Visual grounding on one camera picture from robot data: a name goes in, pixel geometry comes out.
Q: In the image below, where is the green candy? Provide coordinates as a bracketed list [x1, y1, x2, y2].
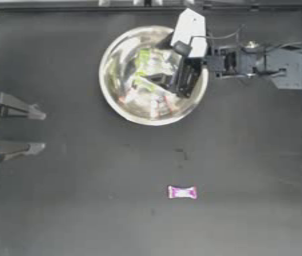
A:
[133, 77, 158, 94]
[138, 48, 154, 67]

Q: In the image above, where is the purple candy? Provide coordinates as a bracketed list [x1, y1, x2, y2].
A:
[168, 185, 200, 200]

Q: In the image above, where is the steel bowl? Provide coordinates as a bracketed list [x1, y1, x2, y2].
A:
[98, 25, 210, 127]

